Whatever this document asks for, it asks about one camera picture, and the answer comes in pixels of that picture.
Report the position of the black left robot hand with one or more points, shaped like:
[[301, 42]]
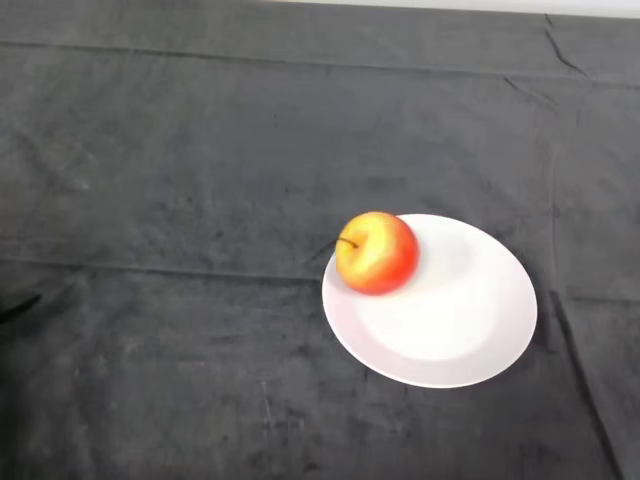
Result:
[[15, 309]]

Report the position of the red yellow apple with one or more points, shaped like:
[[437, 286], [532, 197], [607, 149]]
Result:
[[376, 252]]

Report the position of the white round plate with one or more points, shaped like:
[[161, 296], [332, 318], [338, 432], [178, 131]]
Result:
[[440, 320]]

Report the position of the black cloth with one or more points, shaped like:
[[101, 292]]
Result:
[[200, 200]]

